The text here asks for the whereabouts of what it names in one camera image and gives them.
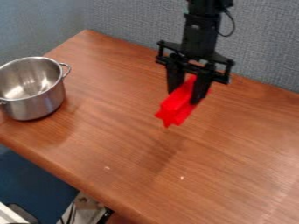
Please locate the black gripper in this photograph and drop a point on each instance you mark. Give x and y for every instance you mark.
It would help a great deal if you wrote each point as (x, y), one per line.
(195, 56)

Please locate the red rectangular block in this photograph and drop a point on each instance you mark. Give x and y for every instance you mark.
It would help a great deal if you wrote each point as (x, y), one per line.
(176, 107)

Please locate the stainless steel pot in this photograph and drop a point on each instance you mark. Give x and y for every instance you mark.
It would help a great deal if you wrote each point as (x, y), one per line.
(32, 90)

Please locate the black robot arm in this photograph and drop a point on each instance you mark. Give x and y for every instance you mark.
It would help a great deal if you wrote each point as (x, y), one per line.
(211, 7)

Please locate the white object at corner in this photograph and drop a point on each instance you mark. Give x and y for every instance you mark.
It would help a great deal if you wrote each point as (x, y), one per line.
(8, 216)

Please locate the metal table leg frame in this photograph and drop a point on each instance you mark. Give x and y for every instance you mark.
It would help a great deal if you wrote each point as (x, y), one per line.
(85, 211)

